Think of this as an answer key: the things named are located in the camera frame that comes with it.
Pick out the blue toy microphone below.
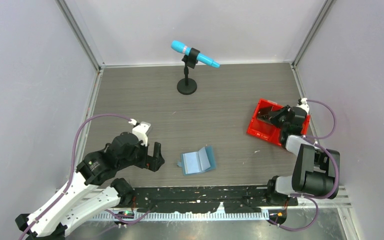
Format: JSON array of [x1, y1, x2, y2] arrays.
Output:
[[171, 40, 220, 68]]

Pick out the red two-compartment bin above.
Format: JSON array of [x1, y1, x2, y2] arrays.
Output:
[[246, 98, 311, 148]]

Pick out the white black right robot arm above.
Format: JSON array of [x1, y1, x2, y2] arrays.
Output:
[[256, 105, 340, 205]]

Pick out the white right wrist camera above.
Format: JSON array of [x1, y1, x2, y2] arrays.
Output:
[[296, 97, 310, 115]]

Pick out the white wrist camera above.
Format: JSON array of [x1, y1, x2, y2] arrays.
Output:
[[296, 97, 310, 115], [128, 118, 152, 147]]

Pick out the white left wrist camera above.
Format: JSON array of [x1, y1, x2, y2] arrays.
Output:
[[128, 118, 152, 147]]

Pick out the blue card holder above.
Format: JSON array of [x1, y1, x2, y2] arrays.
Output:
[[177, 146, 217, 176]]

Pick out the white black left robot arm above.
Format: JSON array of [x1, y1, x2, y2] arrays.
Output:
[[15, 132, 165, 240]]

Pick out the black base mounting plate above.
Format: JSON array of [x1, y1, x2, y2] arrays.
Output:
[[117, 185, 298, 214]]

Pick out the black microphone stand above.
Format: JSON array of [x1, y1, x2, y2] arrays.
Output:
[[177, 55, 198, 95]]

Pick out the black credit card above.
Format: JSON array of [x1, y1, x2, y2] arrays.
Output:
[[256, 106, 273, 119]]

